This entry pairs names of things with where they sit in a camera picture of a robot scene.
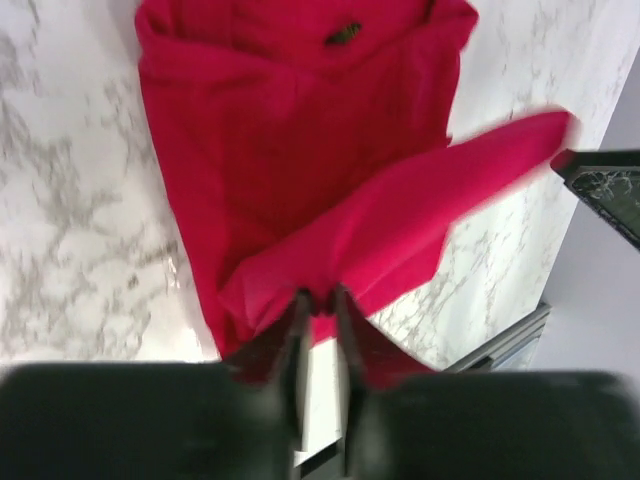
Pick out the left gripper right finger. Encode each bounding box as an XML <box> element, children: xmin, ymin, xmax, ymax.
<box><xmin>333</xmin><ymin>287</ymin><xmax>639</xmax><ymax>479</ymax></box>

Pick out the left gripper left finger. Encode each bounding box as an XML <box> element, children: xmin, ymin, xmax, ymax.
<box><xmin>1</xmin><ymin>290</ymin><xmax>313</xmax><ymax>479</ymax></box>

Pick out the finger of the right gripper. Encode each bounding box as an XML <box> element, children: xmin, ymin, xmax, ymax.
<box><xmin>550</xmin><ymin>149</ymin><xmax>639</xmax><ymax>250</ymax></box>

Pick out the crimson red t-shirt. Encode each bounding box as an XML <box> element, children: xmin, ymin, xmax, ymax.
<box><xmin>135</xmin><ymin>1</ymin><xmax>574</xmax><ymax>355</ymax></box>

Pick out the aluminium front rail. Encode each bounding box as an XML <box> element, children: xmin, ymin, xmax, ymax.
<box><xmin>445</xmin><ymin>303</ymin><xmax>551</xmax><ymax>373</ymax></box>

